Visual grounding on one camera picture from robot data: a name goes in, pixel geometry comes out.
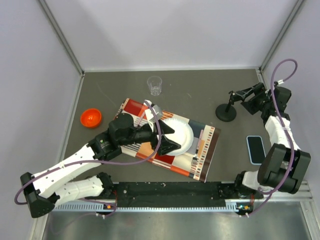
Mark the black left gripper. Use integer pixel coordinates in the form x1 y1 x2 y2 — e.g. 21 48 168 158
119 119 181 156

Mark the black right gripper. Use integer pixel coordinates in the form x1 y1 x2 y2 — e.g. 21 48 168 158
235 82 272 115

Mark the black phone stand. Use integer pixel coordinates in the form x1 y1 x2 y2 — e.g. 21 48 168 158
215 91 237 122

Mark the phone with light blue case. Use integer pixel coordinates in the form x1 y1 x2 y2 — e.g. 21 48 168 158
246 135 266 165

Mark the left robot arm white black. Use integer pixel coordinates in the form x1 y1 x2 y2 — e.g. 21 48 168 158
20 113 181 218

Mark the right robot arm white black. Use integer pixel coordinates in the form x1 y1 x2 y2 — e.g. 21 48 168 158
228 83 311 198

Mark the white paper plate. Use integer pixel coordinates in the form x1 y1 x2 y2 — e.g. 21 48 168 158
163 117 194 156

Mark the colourful patterned placemat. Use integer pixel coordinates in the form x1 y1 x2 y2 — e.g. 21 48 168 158
115 98 221 183

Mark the clear plastic cup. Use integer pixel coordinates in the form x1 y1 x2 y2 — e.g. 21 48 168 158
147 76 163 96

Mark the orange plastic bowl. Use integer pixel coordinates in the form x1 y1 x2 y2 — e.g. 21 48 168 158
80 108 103 128

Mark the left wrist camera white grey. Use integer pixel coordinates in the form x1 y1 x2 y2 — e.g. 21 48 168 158
143 100 163 130

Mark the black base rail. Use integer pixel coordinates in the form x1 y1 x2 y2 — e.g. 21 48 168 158
114 181 239 208

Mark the grey slotted cable duct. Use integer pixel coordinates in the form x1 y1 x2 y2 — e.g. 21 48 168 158
53 201 250 213

